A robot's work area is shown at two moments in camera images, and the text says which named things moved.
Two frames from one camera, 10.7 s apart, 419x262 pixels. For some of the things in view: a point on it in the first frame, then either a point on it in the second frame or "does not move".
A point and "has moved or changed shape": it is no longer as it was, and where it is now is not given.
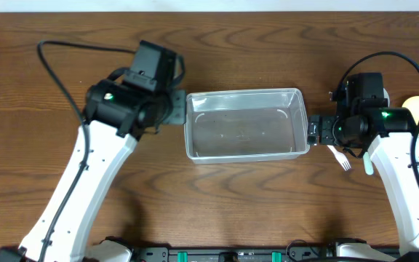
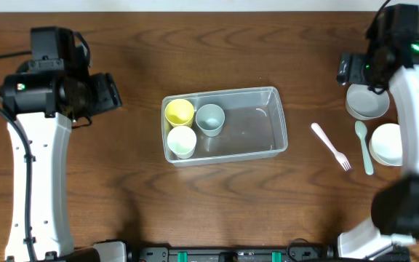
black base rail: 271,254 does not move
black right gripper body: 327,136 -> 362,69
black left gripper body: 177,114 -> 105,94
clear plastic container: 246,125 has moved or changed shape
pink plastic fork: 341,158 does not move
